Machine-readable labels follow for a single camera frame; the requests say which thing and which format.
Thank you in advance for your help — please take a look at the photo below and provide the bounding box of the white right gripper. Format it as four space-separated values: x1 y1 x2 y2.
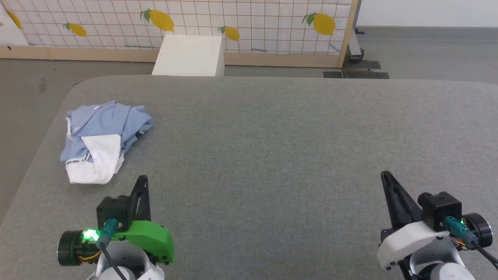
376 170 452 271

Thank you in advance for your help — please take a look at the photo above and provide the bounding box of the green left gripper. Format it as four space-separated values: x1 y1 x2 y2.
111 175 175 265

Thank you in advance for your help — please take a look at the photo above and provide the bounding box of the light blue polo shirt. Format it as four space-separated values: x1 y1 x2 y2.
60 100 154 185

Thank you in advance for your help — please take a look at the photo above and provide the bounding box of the black right gripper motor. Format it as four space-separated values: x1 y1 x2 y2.
462 213 493 248

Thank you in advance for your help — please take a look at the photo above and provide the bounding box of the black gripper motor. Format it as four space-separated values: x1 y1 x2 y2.
57 229 102 267
462 213 493 248

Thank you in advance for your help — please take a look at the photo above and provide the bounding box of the black left gripper motor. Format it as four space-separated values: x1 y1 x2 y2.
57 229 102 267

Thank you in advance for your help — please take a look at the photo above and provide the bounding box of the white square box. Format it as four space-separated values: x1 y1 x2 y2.
152 34 225 77

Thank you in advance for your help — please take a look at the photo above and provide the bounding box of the lemon print partition screen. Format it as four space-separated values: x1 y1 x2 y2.
0 0 359 69

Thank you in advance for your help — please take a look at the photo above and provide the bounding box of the white flat panel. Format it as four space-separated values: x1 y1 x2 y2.
0 4 30 47

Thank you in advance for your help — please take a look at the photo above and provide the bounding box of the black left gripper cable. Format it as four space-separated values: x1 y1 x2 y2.
97 218 129 280

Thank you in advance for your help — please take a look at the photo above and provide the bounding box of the black floor base plate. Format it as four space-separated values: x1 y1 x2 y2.
323 60 390 80

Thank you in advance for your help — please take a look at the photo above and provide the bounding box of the grey metal support bracket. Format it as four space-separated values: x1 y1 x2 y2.
349 27 366 63

